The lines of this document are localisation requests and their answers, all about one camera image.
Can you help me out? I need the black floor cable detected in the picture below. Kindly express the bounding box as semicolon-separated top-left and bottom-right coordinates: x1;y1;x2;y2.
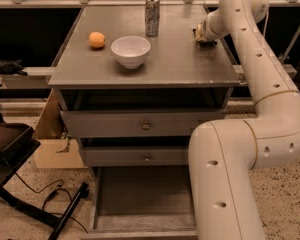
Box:
15;172;90;234

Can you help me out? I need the silver drink can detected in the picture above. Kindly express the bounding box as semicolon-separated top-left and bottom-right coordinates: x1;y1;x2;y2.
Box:
145;0;160;36

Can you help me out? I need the black rxbar chocolate packet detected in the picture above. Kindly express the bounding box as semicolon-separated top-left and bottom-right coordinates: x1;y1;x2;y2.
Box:
192;29;217;48

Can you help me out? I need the grey open bottom drawer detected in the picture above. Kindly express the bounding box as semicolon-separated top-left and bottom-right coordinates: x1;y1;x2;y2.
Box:
80;166;198;240

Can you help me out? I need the grey drawer cabinet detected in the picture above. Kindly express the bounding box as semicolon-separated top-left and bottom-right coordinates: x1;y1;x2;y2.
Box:
46;4;242;240

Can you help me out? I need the orange fruit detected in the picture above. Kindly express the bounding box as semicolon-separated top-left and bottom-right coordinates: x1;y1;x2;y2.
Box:
88;32;105;49

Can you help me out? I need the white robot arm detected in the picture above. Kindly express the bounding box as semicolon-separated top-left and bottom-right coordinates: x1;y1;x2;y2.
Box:
188;0;300;240

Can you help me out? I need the cardboard box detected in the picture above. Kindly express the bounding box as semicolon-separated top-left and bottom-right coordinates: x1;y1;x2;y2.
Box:
34;90;85;169

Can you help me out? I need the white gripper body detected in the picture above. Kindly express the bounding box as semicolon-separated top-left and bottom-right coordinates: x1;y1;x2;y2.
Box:
201;11;228;40

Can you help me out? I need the grey top drawer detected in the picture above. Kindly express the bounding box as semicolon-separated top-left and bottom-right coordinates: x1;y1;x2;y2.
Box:
61;111;224;138

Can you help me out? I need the grey middle drawer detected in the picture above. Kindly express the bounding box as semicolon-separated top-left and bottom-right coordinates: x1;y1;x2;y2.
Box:
79;147;188;167

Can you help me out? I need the white ceramic bowl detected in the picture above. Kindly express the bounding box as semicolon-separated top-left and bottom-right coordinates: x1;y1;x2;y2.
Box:
111;36;151;69

